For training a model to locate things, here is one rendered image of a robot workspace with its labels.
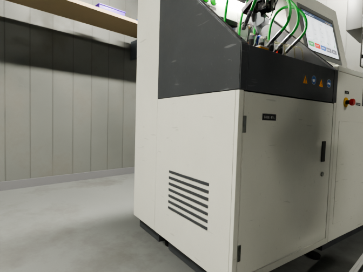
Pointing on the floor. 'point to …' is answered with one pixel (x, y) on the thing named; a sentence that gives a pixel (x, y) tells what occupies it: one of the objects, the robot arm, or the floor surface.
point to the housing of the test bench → (146, 114)
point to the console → (340, 136)
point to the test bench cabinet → (207, 181)
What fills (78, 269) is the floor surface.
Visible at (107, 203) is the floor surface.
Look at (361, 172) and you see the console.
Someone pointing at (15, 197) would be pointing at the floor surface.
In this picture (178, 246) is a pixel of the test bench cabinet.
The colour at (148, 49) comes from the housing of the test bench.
